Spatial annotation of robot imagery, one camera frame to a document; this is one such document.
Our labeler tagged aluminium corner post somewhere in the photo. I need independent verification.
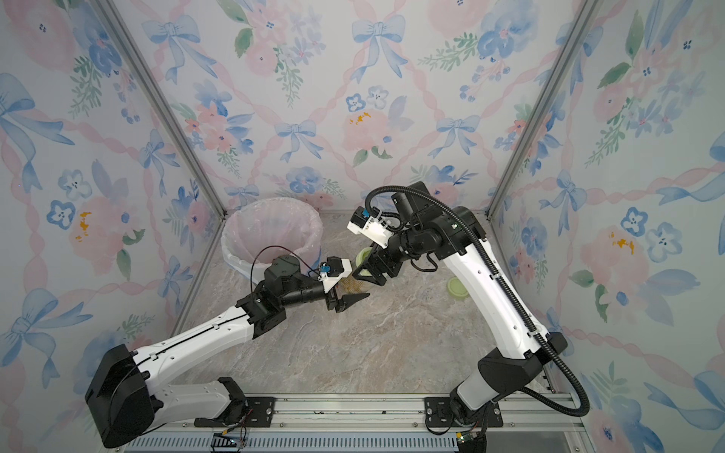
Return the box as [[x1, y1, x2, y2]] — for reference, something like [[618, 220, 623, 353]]
[[90, 0, 227, 219], [486, 0, 600, 222]]

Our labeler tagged grey mesh trash bin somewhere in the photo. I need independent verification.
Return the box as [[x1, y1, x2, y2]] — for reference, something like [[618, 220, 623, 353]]
[[228, 260, 256, 283]]

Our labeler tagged black corrugated cable conduit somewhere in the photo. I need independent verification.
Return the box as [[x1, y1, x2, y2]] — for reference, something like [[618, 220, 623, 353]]
[[363, 185, 591, 418]]

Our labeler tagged green lid jar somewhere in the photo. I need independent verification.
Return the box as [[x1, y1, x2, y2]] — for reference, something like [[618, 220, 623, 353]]
[[338, 266, 373, 294]]

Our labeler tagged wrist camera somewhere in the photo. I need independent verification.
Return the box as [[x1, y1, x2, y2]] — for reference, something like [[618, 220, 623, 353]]
[[347, 207, 395, 248], [319, 257, 353, 294]]

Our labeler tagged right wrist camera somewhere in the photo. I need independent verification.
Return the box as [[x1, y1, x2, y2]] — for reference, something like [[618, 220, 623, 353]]
[[347, 207, 395, 248]]

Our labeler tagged thin black left cable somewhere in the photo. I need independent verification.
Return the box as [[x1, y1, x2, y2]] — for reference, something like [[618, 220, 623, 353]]
[[250, 244, 318, 284]]

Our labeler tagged light green jar lid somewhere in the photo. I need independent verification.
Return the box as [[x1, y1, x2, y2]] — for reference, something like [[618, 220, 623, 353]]
[[447, 277, 469, 299]]

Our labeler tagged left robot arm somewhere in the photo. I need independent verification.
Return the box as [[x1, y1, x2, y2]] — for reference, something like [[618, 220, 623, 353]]
[[85, 255, 367, 448]]

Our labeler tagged right aluminium corner post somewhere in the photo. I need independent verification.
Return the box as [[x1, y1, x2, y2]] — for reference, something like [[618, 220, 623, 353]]
[[486, 0, 600, 222]]

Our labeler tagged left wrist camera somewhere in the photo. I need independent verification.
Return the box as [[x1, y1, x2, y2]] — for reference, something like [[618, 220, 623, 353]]
[[319, 257, 353, 294]]

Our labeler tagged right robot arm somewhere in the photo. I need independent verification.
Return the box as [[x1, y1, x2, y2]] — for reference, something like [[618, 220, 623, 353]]
[[347, 183, 566, 425]]

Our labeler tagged left aluminium corner post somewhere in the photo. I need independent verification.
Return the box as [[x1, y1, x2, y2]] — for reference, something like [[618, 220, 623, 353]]
[[90, 0, 227, 219]]

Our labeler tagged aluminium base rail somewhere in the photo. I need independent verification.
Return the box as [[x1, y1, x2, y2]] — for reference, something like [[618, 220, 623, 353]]
[[120, 394, 594, 452]]

